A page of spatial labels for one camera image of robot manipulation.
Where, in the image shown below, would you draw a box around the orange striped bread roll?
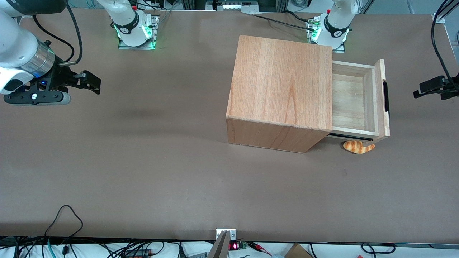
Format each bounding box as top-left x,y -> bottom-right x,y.
343,140 -> 375,154

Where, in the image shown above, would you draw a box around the aluminium frame corner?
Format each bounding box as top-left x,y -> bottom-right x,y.
432,0 -> 459,24

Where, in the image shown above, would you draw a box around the wooden drawer with black handle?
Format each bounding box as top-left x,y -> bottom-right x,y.
328,59 -> 391,144

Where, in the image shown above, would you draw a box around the black flat looped cable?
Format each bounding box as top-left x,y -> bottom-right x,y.
361,243 -> 396,254

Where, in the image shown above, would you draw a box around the black cable across table edge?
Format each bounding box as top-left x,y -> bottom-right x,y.
250,13 -> 317,30

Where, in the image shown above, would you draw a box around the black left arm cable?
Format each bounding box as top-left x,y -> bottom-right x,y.
431,0 -> 459,90

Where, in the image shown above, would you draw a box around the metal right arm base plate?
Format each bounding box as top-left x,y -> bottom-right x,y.
118,16 -> 160,50

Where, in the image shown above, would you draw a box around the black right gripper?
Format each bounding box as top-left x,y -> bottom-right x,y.
38,66 -> 101,95

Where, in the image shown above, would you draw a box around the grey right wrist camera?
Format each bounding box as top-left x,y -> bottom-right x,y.
4,91 -> 71,106

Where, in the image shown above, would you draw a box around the wooden drawer cabinet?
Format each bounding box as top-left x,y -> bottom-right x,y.
226,35 -> 333,153

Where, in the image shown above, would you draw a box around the brown cardboard piece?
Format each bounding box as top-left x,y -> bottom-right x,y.
285,243 -> 314,258

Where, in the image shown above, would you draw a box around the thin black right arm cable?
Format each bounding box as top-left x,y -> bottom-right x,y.
33,15 -> 75,62

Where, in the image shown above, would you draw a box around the red clip lead wires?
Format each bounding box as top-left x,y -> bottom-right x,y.
247,242 -> 272,256

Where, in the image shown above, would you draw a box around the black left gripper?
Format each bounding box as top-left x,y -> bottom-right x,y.
413,73 -> 459,98

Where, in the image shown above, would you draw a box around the white lit power strip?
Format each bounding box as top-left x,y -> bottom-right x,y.
213,0 -> 252,11

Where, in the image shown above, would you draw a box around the silver metal bracket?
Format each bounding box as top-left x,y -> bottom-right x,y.
216,229 -> 237,241

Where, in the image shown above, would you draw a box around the aluminium profile post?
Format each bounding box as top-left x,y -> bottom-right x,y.
206,230 -> 230,258

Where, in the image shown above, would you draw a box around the orange black electronic device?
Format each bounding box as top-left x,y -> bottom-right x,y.
125,249 -> 152,258

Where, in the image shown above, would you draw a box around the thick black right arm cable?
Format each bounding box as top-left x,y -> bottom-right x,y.
58,2 -> 84,67

